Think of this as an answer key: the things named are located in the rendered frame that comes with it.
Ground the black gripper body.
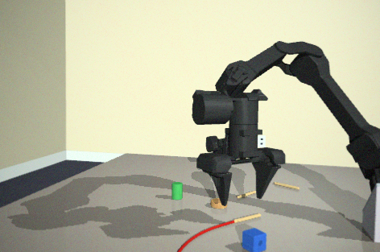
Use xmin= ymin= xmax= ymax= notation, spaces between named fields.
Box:
xmin=196 ymin=123 xmax=286 ymax=174

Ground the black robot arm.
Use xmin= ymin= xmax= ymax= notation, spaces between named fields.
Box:
xmin=192 ymin=41 xmax=380 ymax=192

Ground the green cylinder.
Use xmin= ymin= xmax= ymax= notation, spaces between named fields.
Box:
xmin=171 ymin=182 xmax=183 ymax=200

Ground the round wooden disc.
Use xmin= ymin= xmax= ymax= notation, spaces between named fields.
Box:
xmin=211 ymin=198 xmax=227 ymax=209

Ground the blue block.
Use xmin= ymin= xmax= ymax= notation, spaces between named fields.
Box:
xmin=242 ymin=228 xmax=266 ymax=252

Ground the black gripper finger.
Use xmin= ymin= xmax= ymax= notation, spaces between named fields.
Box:
xmin=252 ymin=162 xmax=281 ymax=199
xmin=203 ymin=170 xmax=232 ymax=206

